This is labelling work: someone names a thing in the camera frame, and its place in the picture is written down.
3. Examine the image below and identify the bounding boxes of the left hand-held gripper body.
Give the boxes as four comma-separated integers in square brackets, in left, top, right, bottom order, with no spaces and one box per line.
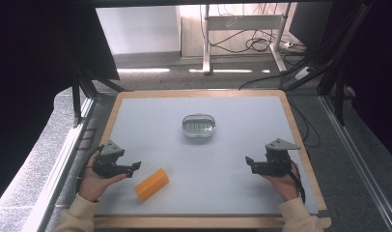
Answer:
[92,139,128,179]

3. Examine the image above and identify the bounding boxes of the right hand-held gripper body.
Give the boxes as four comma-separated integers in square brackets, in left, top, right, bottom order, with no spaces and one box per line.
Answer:
[264,137,302,178]

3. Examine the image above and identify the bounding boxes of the person's left hand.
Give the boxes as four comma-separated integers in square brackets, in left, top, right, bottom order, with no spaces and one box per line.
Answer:
[78,152,128,203]

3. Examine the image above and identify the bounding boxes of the person's right hand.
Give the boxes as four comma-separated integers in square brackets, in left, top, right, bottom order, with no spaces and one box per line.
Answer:
[261,161,302,203]

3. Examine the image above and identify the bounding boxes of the orange soap bar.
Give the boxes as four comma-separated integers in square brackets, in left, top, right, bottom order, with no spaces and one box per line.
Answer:
[133,167,170,204]

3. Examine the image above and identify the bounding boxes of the white soap dish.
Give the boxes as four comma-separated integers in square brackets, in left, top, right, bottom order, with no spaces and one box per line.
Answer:
[181,112,217,139]

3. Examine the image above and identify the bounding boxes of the black metal stand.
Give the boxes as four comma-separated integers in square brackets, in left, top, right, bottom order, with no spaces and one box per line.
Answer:
[282,1,376,127]
[68,61,127,128]

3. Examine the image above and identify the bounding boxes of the white power strip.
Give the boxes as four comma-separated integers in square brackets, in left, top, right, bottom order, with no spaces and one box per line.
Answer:
[294,66,312,81]

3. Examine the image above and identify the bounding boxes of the black curtain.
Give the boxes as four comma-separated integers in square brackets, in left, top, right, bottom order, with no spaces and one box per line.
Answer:
[289,0,392,166]
[0,0,121,210]

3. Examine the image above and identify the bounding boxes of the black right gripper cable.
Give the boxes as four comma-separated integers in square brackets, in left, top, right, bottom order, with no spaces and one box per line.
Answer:
[288,159,307,205]

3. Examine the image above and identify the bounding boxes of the aluminium rail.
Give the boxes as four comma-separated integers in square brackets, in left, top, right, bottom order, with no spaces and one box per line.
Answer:
[318,95,392,232]
[20,96,97,232]

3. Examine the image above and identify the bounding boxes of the black floor cables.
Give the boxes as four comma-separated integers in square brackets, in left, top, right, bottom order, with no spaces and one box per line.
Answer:
[209,4,323,149]

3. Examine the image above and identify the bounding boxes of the white desk frame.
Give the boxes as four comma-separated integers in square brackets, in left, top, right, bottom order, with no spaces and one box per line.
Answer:
[201,3,293,76]

